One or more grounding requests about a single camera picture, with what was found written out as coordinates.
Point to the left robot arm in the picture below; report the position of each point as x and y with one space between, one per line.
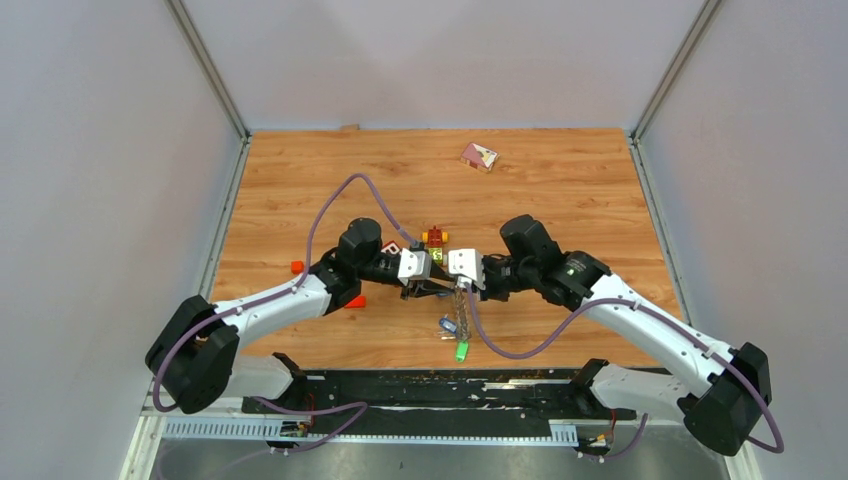
196 358

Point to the aluminium frame post right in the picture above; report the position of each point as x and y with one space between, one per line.
699 26

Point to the red window toy brick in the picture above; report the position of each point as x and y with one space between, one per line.
391 248

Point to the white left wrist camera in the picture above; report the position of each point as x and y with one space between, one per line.
414 266

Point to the small red toy brick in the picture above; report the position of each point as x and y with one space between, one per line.
357 302

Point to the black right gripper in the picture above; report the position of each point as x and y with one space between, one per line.
488 293

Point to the aluminium frame post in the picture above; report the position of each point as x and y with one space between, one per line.
699 26
188 29

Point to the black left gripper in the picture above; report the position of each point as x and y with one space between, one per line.
427 288

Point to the aluminium frame post left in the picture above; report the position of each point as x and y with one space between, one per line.
188 29

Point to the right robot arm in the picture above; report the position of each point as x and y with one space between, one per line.
719 393

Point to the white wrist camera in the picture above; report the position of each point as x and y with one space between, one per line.
466 267
414 266

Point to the red toy brick car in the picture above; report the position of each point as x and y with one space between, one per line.
435 239

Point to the blue key tag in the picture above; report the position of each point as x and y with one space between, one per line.
448 325

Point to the red patterned card box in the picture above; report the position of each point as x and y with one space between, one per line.
479 157

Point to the green key tag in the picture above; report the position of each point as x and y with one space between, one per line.
461 351

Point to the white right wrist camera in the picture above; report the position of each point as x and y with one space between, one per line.
466 267

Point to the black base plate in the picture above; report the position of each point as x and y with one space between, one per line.
450 403

